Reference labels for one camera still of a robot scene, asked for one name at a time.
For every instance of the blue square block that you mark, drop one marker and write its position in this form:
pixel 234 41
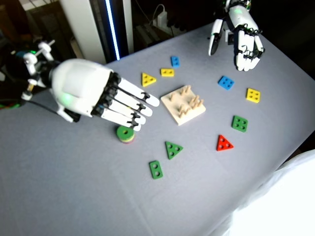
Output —
pixel 226 82

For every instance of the white power adapter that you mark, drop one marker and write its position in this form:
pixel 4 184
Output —
pixel 161 20

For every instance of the grey table cloth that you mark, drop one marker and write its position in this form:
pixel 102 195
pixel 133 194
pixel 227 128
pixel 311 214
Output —
pixel 73 184

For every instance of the green triangle block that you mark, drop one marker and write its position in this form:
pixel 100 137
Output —
pixel 172 149

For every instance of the wooden peg board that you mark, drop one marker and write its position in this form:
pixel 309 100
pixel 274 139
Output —
pixel 177 115

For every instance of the bright white fabric sheet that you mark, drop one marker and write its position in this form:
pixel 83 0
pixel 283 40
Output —
pixel 275 204

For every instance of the green two-hole rectangle block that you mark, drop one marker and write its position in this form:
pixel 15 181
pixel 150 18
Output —
pixel 156 169

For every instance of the green square block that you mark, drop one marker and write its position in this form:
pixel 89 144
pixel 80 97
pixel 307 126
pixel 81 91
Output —
pixel 239 124

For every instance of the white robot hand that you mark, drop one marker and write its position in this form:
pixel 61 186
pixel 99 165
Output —
pixel 242 20
pixel 76 81

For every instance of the white cabinet with blue light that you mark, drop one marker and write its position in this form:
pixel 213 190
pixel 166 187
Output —
pixel 81 24

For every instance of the red triangle block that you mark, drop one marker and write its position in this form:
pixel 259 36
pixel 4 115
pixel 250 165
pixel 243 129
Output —
pixel 223 144

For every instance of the yellow square block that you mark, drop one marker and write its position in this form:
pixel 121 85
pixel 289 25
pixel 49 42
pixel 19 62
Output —
pixel 253 95

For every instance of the blue two-hole rectangle block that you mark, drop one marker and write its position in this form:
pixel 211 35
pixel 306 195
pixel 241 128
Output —
pixel 175 61

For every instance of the yellow two-hole rectangle block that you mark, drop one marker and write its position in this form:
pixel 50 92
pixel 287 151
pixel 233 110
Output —
pixel 167 72

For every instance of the yellow triangle block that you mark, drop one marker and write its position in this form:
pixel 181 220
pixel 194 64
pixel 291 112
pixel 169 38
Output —
pixel 147 79

